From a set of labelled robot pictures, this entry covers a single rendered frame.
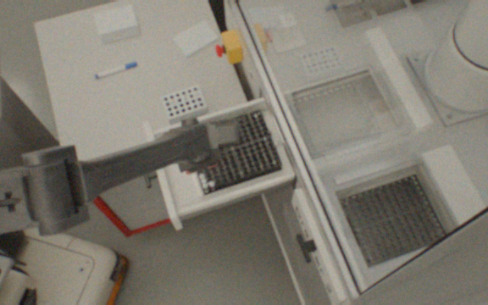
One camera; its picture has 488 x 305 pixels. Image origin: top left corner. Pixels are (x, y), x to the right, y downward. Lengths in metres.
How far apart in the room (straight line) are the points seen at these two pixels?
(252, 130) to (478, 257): 0.88
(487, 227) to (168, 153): 0.54
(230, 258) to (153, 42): 0.97
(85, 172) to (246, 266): 1.51
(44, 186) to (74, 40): 1.15
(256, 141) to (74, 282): 0.95
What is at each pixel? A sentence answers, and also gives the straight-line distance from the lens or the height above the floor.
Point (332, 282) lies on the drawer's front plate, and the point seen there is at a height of 0.93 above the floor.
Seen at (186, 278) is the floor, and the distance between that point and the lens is 2.16.
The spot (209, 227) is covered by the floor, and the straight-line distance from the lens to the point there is 2.20.
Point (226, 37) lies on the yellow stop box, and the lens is 1.50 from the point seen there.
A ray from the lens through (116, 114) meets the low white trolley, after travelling 1.59.
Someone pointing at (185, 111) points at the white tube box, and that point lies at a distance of 1.53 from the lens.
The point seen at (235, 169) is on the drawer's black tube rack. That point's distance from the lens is 1.34.
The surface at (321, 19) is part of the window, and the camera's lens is 0.83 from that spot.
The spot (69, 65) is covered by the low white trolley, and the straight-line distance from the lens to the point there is 1.73.
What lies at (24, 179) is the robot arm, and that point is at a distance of 0.69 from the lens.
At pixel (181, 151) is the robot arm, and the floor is 1.29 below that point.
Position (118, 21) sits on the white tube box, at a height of 0.81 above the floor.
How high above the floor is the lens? 2.12
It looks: 66 degrees down
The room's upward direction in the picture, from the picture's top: 1 degrees counter-clockwise
